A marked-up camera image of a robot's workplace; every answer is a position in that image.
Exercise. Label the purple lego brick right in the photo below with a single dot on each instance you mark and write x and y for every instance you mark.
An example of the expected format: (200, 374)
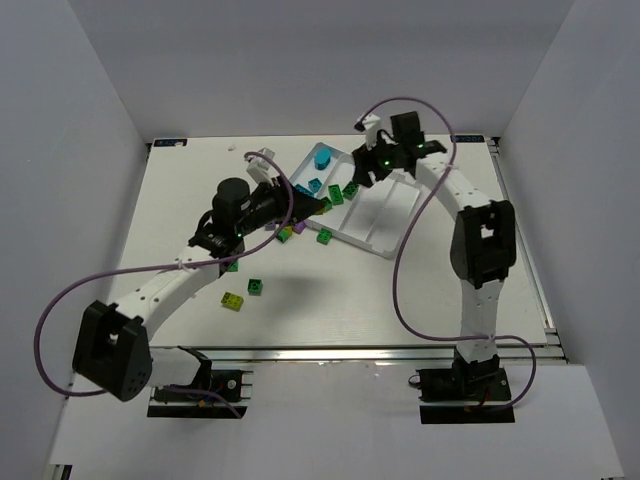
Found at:
(299, 227)

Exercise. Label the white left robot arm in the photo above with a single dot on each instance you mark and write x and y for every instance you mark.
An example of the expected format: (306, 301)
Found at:
(113, 346)

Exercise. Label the green lego by tray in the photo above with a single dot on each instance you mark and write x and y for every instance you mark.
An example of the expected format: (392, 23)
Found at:
(324, 236)

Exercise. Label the small blue lego brick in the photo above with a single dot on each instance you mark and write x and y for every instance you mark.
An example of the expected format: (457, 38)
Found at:
(314, 185)

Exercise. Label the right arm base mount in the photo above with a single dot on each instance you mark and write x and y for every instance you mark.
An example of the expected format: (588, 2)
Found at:
(476, 393)

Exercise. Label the white divided sorting tray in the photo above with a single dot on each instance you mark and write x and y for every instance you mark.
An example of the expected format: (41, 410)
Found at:
(376, 219)

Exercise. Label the lime lego brick front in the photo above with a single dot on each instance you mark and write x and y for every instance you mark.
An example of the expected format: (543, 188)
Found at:
(232, 301)

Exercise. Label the green lego plate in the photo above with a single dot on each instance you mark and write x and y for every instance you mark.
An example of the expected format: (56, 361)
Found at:
(335, 194)

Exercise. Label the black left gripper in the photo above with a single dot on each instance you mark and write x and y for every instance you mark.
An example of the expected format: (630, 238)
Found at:
(282, 201)

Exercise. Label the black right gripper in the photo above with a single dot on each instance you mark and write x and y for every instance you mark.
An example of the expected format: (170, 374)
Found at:
(370, 163)

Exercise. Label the yellow-green stacked lego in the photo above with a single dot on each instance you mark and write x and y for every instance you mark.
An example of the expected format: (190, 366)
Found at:
(284, 234)

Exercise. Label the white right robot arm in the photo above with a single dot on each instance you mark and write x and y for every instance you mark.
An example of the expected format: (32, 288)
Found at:
(483, 245)

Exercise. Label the blue label sticker right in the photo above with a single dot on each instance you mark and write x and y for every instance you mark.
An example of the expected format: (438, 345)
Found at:
(469, 138)

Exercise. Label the blue long lego brick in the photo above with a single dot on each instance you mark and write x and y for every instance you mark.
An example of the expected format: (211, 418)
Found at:
(322, 159)

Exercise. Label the aluminium table front rail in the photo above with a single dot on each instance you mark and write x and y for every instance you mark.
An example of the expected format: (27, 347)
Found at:
(548, 354)

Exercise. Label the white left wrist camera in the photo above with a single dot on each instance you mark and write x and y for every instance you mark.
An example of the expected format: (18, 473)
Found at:
(258, 166)

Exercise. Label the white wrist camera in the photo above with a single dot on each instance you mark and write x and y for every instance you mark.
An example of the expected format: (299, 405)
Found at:
(369, 125)
(258, 166)

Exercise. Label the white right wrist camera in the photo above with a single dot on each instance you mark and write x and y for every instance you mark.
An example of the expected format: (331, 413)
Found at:
(369, 125)

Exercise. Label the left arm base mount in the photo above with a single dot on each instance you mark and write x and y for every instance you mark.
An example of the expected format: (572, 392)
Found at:
(187, 384)

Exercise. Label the green small square lego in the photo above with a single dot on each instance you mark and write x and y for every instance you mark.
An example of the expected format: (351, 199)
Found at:
(255, 286)

